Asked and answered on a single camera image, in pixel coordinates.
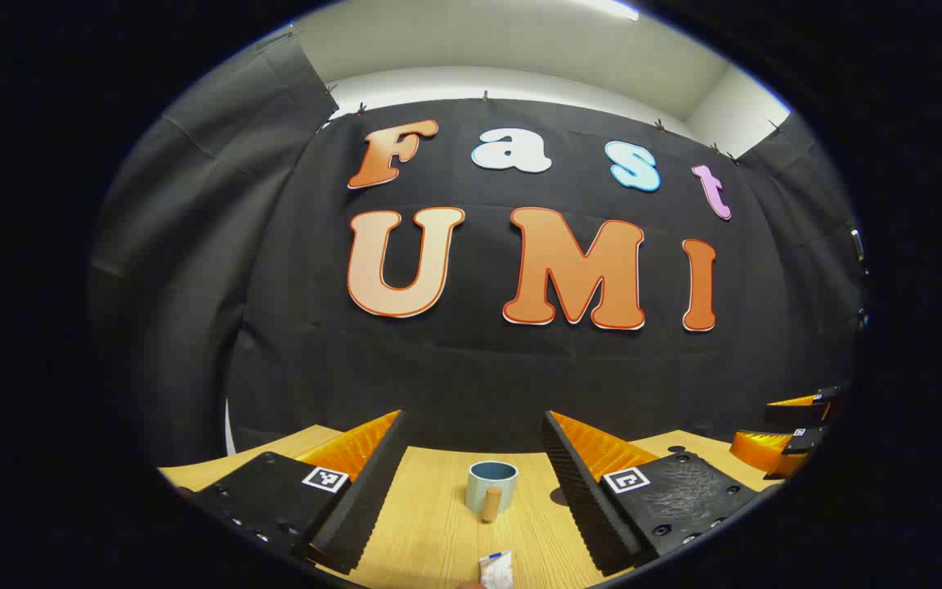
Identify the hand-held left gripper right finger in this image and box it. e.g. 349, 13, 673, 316
541, 410, 760, 578

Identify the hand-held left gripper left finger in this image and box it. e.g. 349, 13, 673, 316
181, 409, 408, 575

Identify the light blue cup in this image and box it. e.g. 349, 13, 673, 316
465, 461, 519, 524

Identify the white toothpaste tube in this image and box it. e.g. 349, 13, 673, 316
478, 551, 514, 589

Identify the wooden desktop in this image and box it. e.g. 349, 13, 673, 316
156, 424, 783, 589

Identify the black backdrop cloth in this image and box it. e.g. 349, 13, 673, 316
226, 98, 860, 455

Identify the dark grey side cloth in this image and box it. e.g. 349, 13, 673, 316
87, 31, 339, 467

